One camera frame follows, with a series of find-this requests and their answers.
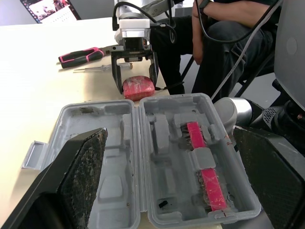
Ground black chair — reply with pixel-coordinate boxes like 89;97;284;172
180;53;277;98

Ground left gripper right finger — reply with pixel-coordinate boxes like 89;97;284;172
232;125;305;229

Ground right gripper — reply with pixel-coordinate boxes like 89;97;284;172
111;37;159;95

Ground red tape measure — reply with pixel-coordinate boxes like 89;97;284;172
122;75;185;100

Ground grey cable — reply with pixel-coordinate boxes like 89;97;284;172
211;0;284;101

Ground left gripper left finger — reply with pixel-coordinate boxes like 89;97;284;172
0;127;108;229

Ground clear handle screwdriver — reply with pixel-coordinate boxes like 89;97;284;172
73;62;133;73

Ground pink bit holder strip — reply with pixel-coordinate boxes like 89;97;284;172
178;121;228;213

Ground grey plastic tool case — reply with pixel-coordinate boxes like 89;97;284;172
21;92;263;227

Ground pink and black pliers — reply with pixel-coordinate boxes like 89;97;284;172
58;45;124;70

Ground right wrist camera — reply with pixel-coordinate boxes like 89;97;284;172
118;19;151;39

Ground person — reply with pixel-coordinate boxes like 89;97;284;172
150;0;284;96

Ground laptop screen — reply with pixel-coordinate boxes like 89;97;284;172
20;0;81;24

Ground robot body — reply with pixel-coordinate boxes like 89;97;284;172
212;0;305;153

